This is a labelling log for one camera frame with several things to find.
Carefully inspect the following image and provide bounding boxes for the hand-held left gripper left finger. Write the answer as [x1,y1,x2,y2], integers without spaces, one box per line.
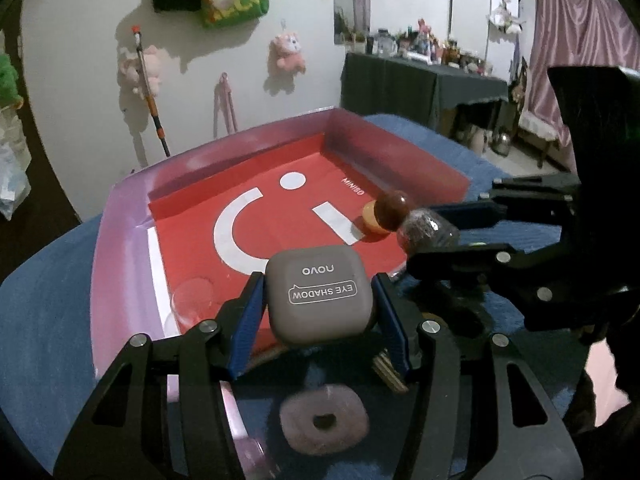
[52,271,273,480]

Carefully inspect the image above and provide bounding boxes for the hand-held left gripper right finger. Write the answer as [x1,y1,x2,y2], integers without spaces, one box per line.
[372,272,586,480]

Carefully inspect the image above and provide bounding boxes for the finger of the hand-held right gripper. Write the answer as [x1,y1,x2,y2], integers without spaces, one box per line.
[427,172,581,233]
[406,241,628,333]

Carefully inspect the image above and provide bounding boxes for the grey eye shadow case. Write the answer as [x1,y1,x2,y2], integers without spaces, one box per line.
[264,246,380,346]

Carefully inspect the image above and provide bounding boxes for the pink cardboard box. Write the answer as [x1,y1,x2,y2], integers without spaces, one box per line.
[91,106,472,480]

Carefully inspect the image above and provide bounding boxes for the clear plastic cup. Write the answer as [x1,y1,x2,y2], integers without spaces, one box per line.
[170,279,218,328]

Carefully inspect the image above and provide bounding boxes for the metal kettle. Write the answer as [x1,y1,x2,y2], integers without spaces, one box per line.
[487,129,513,157]

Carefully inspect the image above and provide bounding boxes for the brown and yellow capsule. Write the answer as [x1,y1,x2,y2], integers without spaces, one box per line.
[362,191,412,237]

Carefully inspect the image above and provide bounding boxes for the pink curtain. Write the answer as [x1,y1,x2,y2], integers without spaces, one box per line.
[517,0,640,141]

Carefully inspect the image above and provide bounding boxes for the table with dark cloth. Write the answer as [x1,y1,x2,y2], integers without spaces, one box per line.
[341,51,510,133]

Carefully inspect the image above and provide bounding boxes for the white hanging ornament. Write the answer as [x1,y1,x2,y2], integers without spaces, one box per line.
[487,0,526,36]

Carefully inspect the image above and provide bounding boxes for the row of small table items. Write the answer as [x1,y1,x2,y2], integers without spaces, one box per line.
[345,17,493,76]

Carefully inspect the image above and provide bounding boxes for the white refrigerator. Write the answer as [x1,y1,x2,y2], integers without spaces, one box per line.
[449,0,523,83]

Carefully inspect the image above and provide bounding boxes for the mop with orange grip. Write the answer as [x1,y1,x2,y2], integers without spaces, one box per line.
[131,24,172,158]

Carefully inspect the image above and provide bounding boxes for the pale pink plush toy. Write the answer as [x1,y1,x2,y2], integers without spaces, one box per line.
[118,46,163,98]

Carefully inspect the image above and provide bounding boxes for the clear plastic bag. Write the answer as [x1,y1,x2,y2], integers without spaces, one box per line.
[0,105,32,221]

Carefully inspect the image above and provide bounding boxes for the green fluffy plush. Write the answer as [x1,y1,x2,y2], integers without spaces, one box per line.
[0,55,25,108]

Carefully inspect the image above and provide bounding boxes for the fluffy mauve hair ring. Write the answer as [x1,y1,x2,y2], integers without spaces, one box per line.
[279,384,372,456]

